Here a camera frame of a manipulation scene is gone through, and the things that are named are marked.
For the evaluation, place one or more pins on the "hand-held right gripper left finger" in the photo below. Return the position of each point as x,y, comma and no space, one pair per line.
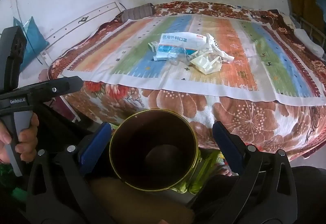
94,147

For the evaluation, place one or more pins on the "teal pillow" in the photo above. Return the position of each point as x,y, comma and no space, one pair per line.
30,40

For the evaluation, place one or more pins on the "green cartoon floor mat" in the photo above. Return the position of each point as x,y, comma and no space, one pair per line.
203,170

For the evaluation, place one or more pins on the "white cloth bundle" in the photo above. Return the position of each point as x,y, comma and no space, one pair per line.
305,38

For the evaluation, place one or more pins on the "grey brown striped pillow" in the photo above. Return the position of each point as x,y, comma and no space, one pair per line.
137,11

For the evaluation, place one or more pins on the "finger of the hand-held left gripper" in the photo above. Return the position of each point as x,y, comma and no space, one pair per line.
63,86

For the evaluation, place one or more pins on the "person's left hand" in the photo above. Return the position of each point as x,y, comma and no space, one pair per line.
26,142

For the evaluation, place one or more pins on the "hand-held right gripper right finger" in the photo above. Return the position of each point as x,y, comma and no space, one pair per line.
228,147

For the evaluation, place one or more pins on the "floral fleece blanket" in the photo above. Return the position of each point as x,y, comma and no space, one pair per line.
254,122

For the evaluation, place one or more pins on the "white printed plastic bag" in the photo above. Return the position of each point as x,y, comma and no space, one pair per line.
214,47

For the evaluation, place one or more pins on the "yellowish plastic bag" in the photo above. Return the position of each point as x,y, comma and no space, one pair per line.
203,64

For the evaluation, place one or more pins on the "small green white box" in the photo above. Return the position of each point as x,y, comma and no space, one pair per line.
153,47

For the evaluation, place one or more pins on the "brown rounded object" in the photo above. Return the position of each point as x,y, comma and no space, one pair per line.
127,201

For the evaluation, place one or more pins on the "striped colourful mat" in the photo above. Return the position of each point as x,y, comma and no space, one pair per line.
127,61

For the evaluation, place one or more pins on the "white blue mask package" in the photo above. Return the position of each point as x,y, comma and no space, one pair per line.
178,40

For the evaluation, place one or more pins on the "white bed headboard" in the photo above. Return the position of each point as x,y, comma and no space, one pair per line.
76,25

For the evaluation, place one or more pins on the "round gold-rimmed tin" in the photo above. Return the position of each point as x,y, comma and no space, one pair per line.
152,150

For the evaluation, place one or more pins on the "clear plastic wrapper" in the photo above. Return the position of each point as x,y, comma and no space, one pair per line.
179,58

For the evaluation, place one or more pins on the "person's foot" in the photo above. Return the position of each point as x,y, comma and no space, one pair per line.
224,170

